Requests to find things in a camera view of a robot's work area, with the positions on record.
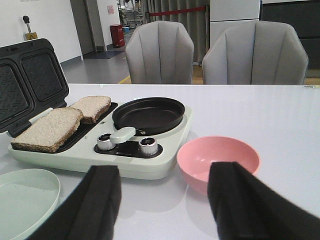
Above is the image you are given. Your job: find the red trash bin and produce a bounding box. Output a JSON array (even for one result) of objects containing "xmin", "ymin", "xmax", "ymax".
[{"xmin": 109, "ymin": 24, "xmax": 125, "ymax": 48}]

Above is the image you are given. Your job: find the red barrier belt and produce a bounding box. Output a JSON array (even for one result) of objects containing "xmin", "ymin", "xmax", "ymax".
[{"xmin": 148, "ymin": 5, "xmax": 207, "ymax": 17}]

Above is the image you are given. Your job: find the right silver control knob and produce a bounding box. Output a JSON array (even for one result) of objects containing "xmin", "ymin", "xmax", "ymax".
[{"xmin": 138, "ymin": 137, "xmax": 158, "ymax": 156}]

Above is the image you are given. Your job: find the left grey upholstered chair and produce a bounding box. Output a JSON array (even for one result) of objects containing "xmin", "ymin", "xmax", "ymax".
[{"xmin": 125, "ymin": 20, "xmax": 194, "ymax": 85}]

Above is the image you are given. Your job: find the dark grey counter cabinet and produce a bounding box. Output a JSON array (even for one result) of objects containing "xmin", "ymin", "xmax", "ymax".
[{"xmin": 259, "ymin": 0, "xmax": 320, "ymax": 71}]

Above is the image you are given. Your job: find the black round frying pan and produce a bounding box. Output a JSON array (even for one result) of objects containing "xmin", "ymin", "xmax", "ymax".
[{"xmin": 112, "ymin": 97, "xmax": 186, "ymax": 137}]

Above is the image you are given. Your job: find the white refrigerator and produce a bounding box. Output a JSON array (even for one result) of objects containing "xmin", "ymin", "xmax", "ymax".
[{"xmin": 209, "ymin": 0, "xmax": 262, "ymax": 45}]

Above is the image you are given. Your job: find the grey upholstered chair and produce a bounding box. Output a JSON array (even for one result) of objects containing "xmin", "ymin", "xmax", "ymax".
[
  {"xmin": 202, "ymin": 20, "xmax": 309, "ymax": 85},
  {"xmin": 125, "ymin": 20, "xmax": 194, "ymax": 85}
]

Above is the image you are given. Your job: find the pink plastic bowl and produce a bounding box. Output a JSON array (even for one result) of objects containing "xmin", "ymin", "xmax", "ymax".
[{"xmin": 176, "ymin": 135, "xmax": 261, "ymax": 196}]

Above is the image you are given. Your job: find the silver control knob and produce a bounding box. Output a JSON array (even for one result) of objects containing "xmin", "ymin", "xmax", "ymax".
[
  {"xmin": 97, "ymin": 133, "xmax": 114, "ymax": 151},
  {"xmin": 138, "ymin": 137, "xmax": 158, "ymax": 156}
]

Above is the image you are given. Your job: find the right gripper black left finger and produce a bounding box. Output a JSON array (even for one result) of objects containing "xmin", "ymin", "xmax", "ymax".
[{"xmin": 29, "ymin": 165, "xmax": 122, "ymax": 240}]

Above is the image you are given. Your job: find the light green plastic plate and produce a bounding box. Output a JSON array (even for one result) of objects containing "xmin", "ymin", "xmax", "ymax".
[{"xmin": 0, "ymin": 168, "xmax": 61, "ymax": 240}]

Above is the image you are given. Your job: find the right grey upholstered chair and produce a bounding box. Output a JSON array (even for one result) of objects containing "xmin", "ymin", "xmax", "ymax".
[{"xmin": 202, "ymin": 20, "xmax": 309, "ymax": 85}]

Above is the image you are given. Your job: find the green breakfast maker base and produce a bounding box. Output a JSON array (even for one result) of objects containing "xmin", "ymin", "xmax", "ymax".
[{"xmin": 8, "ymin": 106, "xmax": 193, "ymax": 180}]

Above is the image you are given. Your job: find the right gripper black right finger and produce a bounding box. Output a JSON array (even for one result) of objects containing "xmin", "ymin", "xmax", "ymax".
[{"xmin": 207, "ymin": 162, "xmax": 320, "ymax": 240}]

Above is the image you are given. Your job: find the green breakfast maker lid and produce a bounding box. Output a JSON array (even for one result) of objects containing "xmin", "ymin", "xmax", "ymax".
[{"xmin": 0, "ymin": 38, "xmax": 69, "ymax": 138}]

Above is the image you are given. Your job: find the left silver control knob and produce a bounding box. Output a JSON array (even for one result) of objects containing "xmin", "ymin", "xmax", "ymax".
[{"xmin": 97, "ymin": 133, "xmax": 114, "ymax": 151}]

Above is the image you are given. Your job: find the bread slice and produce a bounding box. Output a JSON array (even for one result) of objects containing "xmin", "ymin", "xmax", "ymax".
[
  {"xmin": 70, "ymin": 95, "xmax": 111, "ymax": 124},
  {"xmin": 11, "ymin": 107, "xmax": 83, "ymax": 153}
]

